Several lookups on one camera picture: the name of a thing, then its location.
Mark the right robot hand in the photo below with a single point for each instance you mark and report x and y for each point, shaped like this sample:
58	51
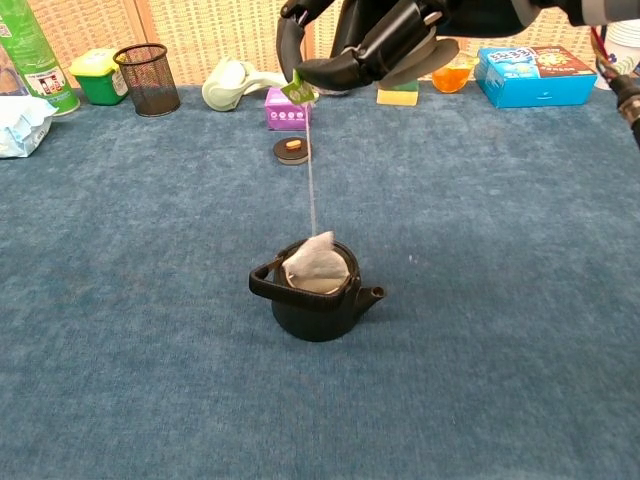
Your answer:
390	35

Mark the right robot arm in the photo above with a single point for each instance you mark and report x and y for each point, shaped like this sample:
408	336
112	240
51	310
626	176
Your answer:
600	10

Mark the black teapot lid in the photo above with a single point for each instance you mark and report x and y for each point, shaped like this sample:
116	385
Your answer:
292	156

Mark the black teapot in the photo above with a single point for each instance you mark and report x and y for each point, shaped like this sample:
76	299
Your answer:
310	322

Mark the yellow green sponge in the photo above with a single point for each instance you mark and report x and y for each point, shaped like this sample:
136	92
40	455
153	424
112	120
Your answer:
397	96

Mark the orange jelly cup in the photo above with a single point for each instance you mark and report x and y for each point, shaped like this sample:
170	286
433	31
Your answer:
450	80

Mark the small purple box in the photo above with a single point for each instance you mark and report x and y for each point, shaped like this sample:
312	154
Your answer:
285	119

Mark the blue cookie box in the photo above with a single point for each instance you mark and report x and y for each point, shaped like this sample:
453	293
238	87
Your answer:
535	85

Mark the wicker folding screen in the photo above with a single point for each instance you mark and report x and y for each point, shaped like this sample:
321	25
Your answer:
225	30

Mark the stack of paper cups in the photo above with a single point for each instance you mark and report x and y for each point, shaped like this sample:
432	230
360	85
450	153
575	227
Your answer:
625	45

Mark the black mesh pen holder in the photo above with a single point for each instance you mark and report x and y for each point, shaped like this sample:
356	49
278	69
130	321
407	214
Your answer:
150	85

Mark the green container yellow lid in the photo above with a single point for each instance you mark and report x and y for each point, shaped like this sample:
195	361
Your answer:
97	85

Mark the blue table cloth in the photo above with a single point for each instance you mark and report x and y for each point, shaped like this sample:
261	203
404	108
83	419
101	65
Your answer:
150	250

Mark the green cylindrical can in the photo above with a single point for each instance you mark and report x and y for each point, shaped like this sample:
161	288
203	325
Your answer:
35	55

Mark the wet wipes pack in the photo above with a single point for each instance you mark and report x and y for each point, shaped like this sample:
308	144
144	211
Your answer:
20	125

